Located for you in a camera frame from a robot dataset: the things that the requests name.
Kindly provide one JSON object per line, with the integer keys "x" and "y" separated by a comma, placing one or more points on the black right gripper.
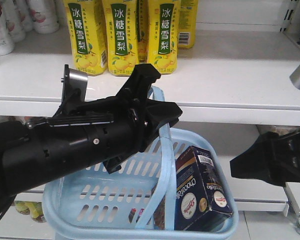
{"x": 271, "y": 158}

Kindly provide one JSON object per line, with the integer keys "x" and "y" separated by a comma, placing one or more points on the yellow pear drink bottle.
{"x": 187, "y": 23}
{"x": 86, "y": 25}
{"x": 162, "y": 46}
{"x": 121, "y": 36}

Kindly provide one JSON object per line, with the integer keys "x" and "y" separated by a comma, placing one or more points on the dark blue cookie box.
{"x": 199, "y": 201}

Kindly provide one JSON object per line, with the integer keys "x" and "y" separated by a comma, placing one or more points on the yellow pear drink bottle right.
{"x": 162, "y": 46}

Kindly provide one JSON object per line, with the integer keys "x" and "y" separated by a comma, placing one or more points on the white milk drink bottle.
{"x": 44, "y": 16}

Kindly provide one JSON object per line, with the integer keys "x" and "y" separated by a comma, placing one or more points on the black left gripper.
{"x": 57, "y": 151}

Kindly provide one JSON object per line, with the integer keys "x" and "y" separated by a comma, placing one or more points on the light blue plastic basket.
{"x": 93, "y": 204}

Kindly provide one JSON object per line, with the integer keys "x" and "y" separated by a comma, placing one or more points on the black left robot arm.
{"x": 14, "y": 137}

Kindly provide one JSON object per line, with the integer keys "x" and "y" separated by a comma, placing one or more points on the yellow pear drink bottle left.
{"x": 86, "y": 25}

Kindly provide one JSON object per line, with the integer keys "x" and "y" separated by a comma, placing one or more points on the rear yellow pear drink bottle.
{"x": 187, "y": 23}

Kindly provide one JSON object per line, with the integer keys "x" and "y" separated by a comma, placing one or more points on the yellow pear drink bottle middle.
{"x": 121, "y": 36}

